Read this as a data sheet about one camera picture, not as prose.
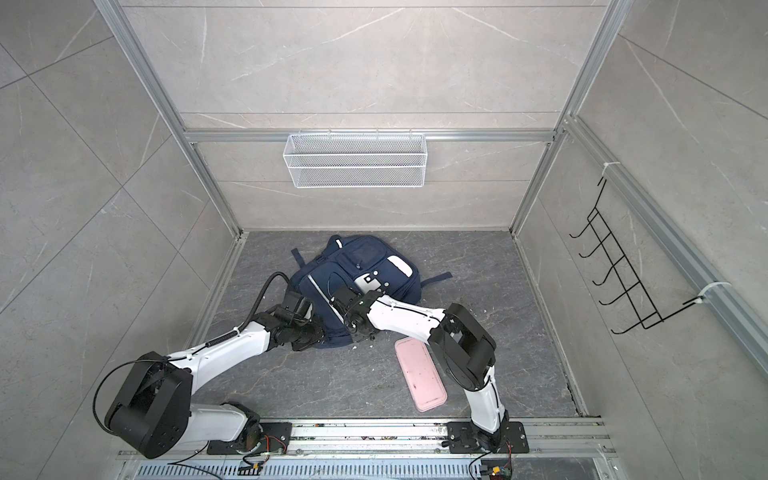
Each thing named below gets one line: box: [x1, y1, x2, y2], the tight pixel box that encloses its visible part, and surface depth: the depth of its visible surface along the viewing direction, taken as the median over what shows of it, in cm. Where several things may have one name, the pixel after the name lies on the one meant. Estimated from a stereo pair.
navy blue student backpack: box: [290, 234, 453, 348], surface depth 101 cm
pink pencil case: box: [394, 337, 448, 413], surface depth 83 cm
